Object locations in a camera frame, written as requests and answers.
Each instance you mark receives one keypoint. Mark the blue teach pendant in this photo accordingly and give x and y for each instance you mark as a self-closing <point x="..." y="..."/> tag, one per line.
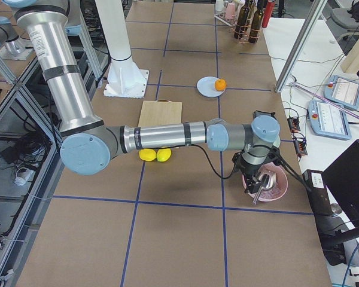
<point x="343" y="91"/>
<point x="328" y="121"/>

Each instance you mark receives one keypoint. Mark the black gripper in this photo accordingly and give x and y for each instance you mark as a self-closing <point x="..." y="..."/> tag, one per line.
<point x="249" y="171"/>

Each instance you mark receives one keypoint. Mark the aluminium frame post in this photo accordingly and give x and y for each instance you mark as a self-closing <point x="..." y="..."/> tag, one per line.
<point x="306" y="29"/>

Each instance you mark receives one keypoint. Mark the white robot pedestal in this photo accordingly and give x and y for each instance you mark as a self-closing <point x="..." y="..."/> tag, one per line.
<point x="124" y="78"/>

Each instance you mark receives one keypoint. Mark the bamboo cutting board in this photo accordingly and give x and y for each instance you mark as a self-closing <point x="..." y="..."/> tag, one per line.
<point x="160" y="112"/>

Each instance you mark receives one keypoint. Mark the black monitor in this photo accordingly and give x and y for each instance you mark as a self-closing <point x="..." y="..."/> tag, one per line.
<point x="342" y="179"/>

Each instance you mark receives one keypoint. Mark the pink bowl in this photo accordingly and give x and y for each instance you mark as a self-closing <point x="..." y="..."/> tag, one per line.
<point x="279" y="188"/>

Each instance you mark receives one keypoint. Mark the red cylinder tube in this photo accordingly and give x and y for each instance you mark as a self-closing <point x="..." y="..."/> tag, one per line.
<point x="267" y="13"/>

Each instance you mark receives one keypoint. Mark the black computer box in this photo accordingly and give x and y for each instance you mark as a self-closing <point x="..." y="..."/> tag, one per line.
<point x="337" y="240"/>

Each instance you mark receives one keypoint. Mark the metal scoop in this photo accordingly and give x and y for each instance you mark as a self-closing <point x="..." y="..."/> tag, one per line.
<point x="267" y="182"/>

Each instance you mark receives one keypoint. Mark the light blue plate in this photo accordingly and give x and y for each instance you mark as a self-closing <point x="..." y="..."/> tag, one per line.
<point x="206" y="88"/>

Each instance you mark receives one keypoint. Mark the orange mandarin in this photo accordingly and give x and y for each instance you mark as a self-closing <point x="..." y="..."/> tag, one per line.
<point x="220" y="84"/>

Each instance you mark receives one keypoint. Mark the dark grey folded cloth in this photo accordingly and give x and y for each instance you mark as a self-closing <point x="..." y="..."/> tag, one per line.
<point x="260" y="113"/>

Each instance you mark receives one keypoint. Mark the white plastic cup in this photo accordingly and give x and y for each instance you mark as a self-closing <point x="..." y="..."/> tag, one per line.
<point x="219" y="6"/>

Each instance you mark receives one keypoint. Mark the pink plastic cup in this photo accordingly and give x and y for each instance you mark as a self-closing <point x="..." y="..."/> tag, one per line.
<point x="230" y="11"/>

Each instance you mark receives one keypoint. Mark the white wire cup rack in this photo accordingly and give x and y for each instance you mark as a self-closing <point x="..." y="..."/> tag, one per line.
<point x="221" y="18"/>

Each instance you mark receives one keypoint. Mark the dark green wine bottle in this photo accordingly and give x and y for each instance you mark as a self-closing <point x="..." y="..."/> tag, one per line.
<point x="241" y="21"/>

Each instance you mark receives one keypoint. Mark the copper wire bottle rack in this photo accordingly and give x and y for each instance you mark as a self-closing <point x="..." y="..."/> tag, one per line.
<point x="247" y="27"/>

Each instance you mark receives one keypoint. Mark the yellow lemon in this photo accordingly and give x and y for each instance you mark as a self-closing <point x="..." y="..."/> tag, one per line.
<point x="147" y="154"/>
<point x="163" y="155"/>

